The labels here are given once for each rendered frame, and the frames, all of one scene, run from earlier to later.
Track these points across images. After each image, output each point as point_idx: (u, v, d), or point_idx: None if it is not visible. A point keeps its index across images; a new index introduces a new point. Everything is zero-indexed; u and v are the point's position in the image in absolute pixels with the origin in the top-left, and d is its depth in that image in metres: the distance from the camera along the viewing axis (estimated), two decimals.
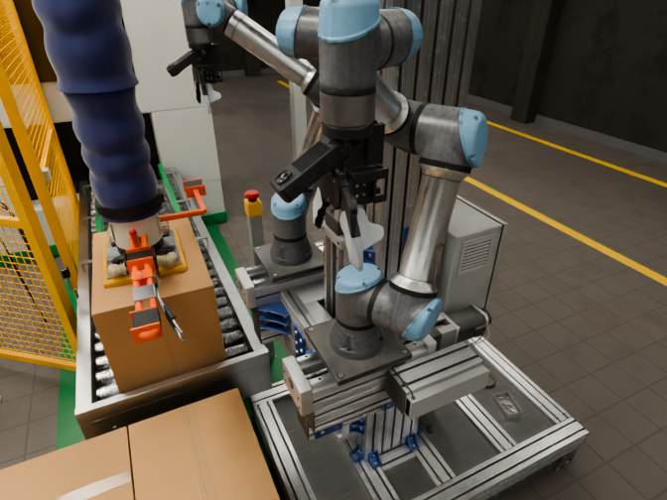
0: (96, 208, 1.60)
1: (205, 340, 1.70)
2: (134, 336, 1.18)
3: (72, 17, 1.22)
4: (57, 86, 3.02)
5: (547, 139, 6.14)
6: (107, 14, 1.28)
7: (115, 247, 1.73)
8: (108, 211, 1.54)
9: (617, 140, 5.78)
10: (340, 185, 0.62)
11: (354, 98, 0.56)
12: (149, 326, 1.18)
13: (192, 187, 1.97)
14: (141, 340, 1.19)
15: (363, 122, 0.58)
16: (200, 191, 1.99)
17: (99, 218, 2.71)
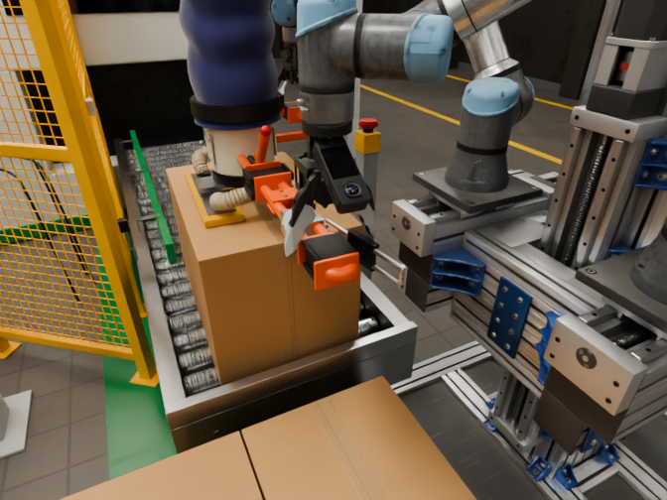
0: (192, 112, 1.09)
1: (338, 308, 1.20)
2: (318, 276, 0.67)
3: None
4: (89, 20, 2.51)
5: None
6: None
7: (208, 177, 1.22)
8: (215, 111, 1.03)
9: None
10: None
11: (353, 89, 0.61)
12: (342, 259, 0.68)
13: (296, 108, 1.46)
14: (327, 285, 0.69)
15: None
16: None
17: (147, 174, 2.20)
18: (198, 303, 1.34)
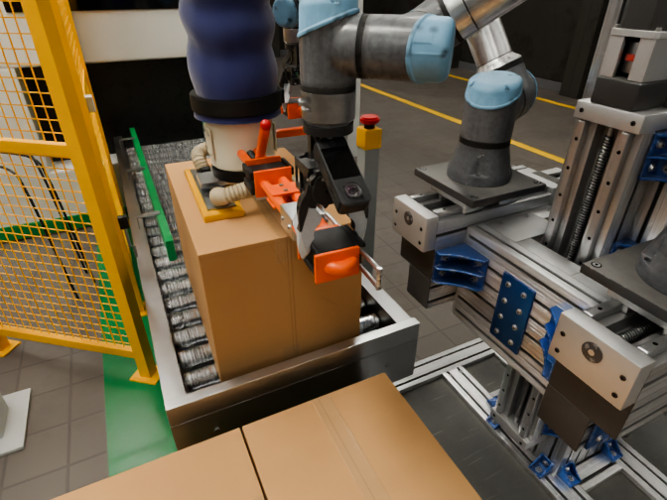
0: (192, 107, 1.09)
1: (339, 304, 1.19)
2: (318, 270, 0.67)
3: None
4: (89, 17, 2.50)
5: None
6: None
7: (208, 173, 1.21)
8: (215, 105, 1.02)
9: None
10: None
11: (355, 89, 0.61)
12: (343, 252, 0.67)
13: (296, 104, 1.46)
14: (327, 278, 0.68)
15: None
16: None
17: (147, 171, 2.19)
18: (198, 299, 1.33)
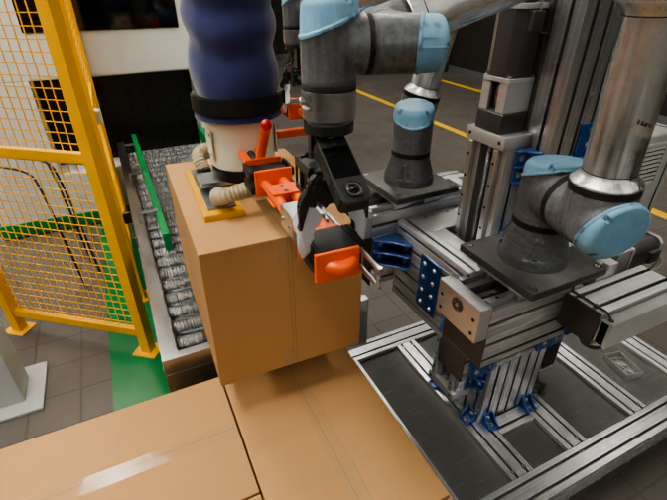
0: (192, 107, 1.09)
1: (339, 305, 1.18)
2: (318, 269, 0.66)
3: None
4: (95, 36, 2.80)
5: None
6: None
7: (208, 173, 1.21)
8: (216, 105, 1.02)
9: (659, 117, 5.56)
10: None
11: (355, 89, 0.61)
12: (343, 252, 0.67)
13: (297, 105, 1.46)
14: (327, 278, 0.68)
15: None
16: None
17: (147, 174, 2.49)
18: (198, 300, 1.33)
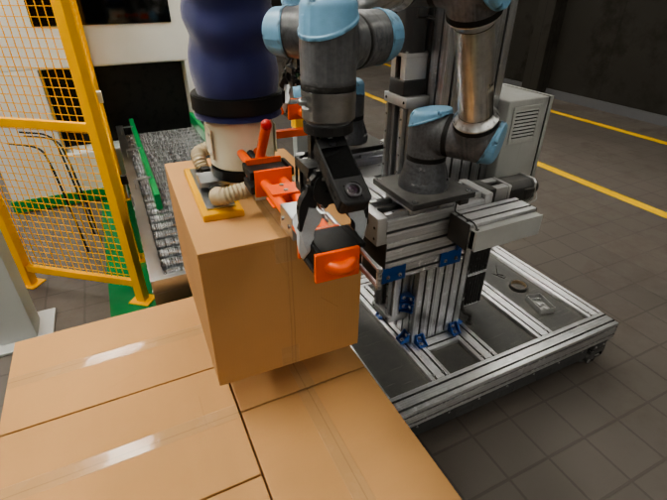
0: (192, 106, 1.09)
1: (338, 305, 1.18)
2: (318, 269, 0.66)
3: None
4: (97, 30, 3.14)
5: (558, 109, 6.26)
6: None
7: (207, 172, 1.21)
8: (215, 104, 1.02)
9: (626, 109, 5.91)
10: None
11: (355, 89, 0.61)
12: (343, 252, 0.67)
13: (297, 105, 1.46)
14: (327, 278, 0.68)
15: None
16: None
17: (142, 150, 2.84)
18: (196, 299, 1.33)
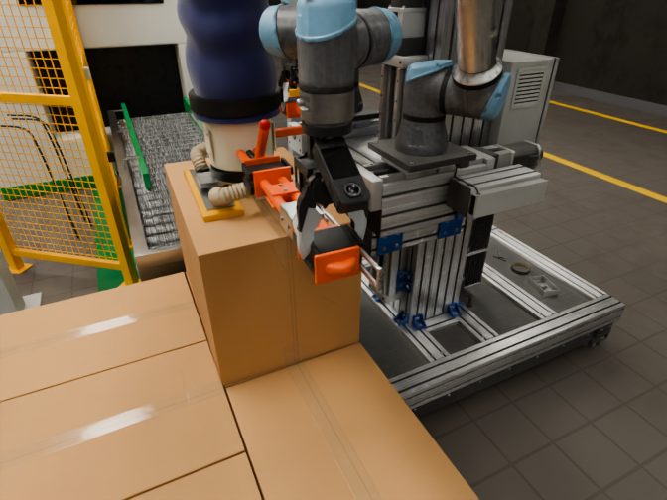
0: (190, 106, 1.08)
1: (339, 303, 1.19)
2: (318, 270, 0.67)
3: None
4: (87, 10, 3.06)
5: None
6: None
7: (207, 173, 1.21)
8: (214, 105, 1.02)
9: (629, 100, 5.83)
10: None
11: (353, 89, 0.61)
12: (343, 253, 0.67)
13: (295, 103, 1.45)
14: (327, 279, 0.68)
15: None
16: None
17: (133, 132, 2.75)
18: (197, 299, 1.33)
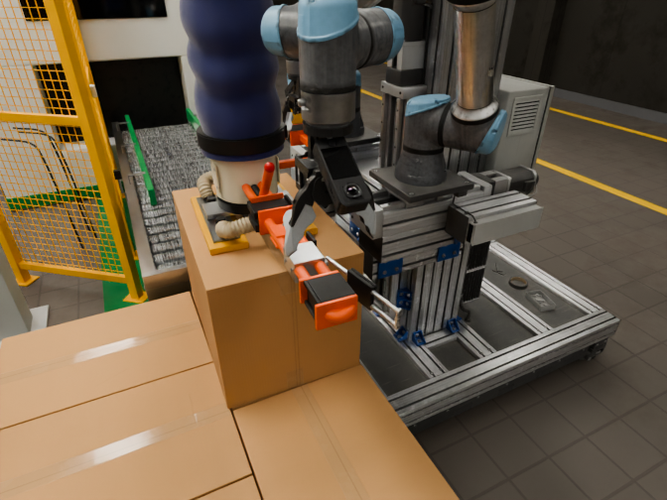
0: (198, 143, 1.14)
1: (340, 330, 1.23)
2: (318, 317, 0.71)
3: None
4: (92, 24, 3.11)
5: (558, 107, 6.23)
6: None
7: (213, 202, 1.26)
8: (221, 144, 1.07)
9: (627, 106, 5.87)
10: None
11: (354, 89, 0.61)
12: (342, 302, 0.72)
13: (299, 132, 1.50)
14: (327, 324, 0.73)
15: None
16: None
17: (137, 146, 2.80)
18: (203, 322, 1.38)
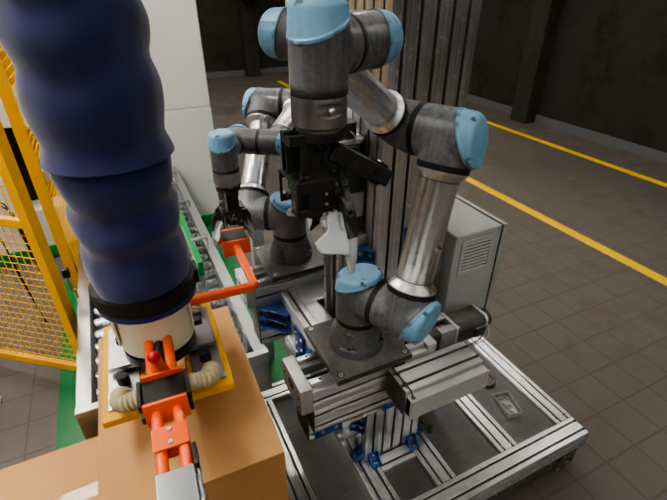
0: None
1: None
2: None
3: (66, 50, 0.66)
4: None
5: (547, 139, 6.14)
6: (127, 42, 0.72)
7: (121, 346, 1.12)
8: (111, 309, 0.93)
9: (617, 140, 5.78)
10: None
11: None
12: None
13: (231, 243, 1.36)
14: None
15: None
16: (242, 247, 1.38)
17: None
18: None
